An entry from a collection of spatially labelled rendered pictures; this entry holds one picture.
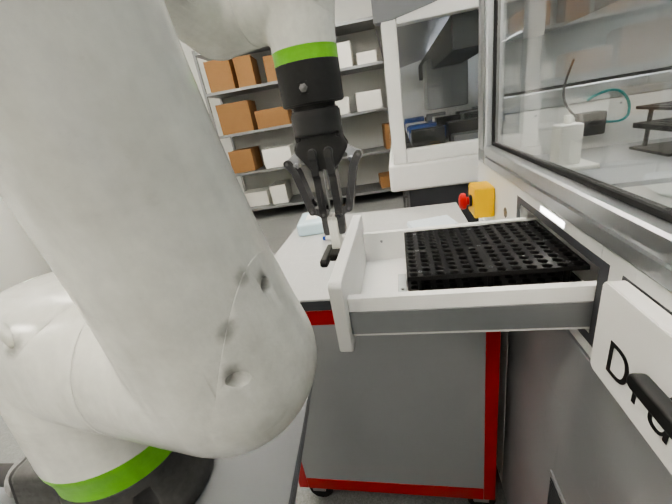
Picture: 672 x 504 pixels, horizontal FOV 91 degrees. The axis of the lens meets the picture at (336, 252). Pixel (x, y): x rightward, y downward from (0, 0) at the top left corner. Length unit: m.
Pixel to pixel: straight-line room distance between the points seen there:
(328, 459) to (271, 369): 0.92
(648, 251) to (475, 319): 0.18
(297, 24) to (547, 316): 0.48
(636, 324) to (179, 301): 0.36
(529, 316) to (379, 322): 0.18
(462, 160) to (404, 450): 0.96
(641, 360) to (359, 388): 0.62
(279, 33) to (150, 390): 0.44
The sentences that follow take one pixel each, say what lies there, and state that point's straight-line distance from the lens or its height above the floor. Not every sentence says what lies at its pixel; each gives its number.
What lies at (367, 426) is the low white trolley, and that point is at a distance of 0.99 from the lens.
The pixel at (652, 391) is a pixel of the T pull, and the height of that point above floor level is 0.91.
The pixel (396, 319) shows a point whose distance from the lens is 0.46.
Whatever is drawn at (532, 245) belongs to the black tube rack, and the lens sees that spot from 0.56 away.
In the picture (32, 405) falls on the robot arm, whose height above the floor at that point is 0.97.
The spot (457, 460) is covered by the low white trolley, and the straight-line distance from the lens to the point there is 1.07.
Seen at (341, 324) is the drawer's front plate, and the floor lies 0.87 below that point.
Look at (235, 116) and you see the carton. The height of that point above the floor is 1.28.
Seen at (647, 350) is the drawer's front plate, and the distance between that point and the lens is 0.39.
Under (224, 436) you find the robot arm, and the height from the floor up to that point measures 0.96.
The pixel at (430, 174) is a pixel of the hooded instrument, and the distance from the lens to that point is 1.33.
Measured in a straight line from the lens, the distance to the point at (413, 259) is 0.52.
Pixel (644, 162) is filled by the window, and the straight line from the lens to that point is 0.43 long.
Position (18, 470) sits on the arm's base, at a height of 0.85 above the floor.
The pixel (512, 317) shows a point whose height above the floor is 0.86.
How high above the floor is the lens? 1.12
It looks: 22 degrees down
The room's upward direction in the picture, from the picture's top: 10 degrees counter-clockwise
